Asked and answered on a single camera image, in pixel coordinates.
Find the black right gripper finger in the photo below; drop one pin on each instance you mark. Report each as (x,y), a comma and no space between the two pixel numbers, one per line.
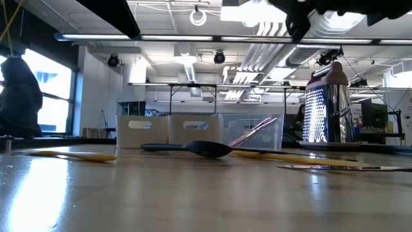
(297,25)

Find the black slotted turner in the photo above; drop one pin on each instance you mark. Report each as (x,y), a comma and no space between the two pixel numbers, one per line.
(209,149)

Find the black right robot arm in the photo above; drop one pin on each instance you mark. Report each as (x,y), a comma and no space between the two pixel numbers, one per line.
(370,8)

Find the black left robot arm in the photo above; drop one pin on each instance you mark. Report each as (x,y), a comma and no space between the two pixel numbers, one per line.
(112,16)

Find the white ceiling light panel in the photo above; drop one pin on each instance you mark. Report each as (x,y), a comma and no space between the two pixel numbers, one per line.
(251,13)

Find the black round ceiling fixture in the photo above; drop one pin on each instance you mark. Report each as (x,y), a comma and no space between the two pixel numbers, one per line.
(219,58)
(113,60)

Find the person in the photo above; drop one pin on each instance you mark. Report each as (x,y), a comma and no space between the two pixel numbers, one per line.
(301,114)
(19,96)

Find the black monitor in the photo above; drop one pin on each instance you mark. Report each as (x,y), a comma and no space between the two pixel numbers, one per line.
(373,114)

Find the clear plastic bin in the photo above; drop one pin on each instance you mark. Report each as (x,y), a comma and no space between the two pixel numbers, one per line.
(277,141)

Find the long overhead light bar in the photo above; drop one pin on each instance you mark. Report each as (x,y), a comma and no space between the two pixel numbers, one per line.
(177,37)

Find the large window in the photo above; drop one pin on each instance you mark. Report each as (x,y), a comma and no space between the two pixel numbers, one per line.
(54,80)

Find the silver ceiling air duct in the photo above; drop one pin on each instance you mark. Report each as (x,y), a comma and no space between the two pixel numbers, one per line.
(302,54)

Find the black ceiling camera rig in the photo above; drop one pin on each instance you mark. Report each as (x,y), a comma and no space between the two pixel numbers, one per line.
(328,58)

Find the black aluminium table frame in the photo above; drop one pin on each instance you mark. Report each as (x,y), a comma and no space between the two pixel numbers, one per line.
(64,141)

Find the small grey post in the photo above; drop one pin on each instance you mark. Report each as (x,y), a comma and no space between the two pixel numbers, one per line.
(7,145)

